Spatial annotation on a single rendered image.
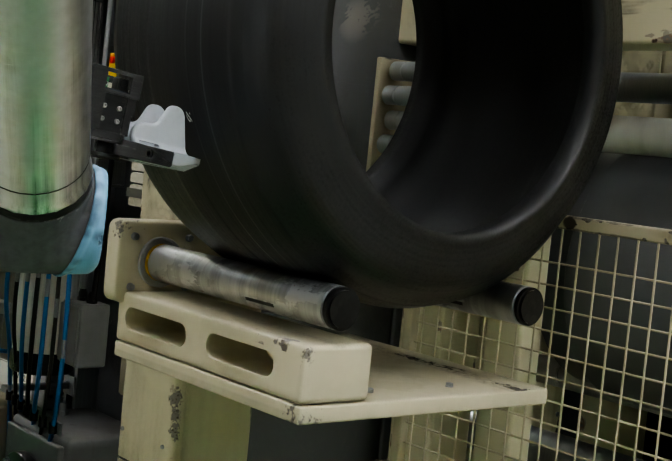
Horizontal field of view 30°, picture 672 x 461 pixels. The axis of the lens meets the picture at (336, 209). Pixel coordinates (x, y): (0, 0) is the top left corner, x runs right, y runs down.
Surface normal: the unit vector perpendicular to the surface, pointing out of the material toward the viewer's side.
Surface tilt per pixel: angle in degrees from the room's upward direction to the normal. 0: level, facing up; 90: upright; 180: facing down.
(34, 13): 135
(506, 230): 100
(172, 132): 90
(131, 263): 90
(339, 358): 90
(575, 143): 62
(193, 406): 90
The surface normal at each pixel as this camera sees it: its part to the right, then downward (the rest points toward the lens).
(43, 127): 0.29, 0.77
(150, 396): -0.76, -0.04
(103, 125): 0.64, 0.10
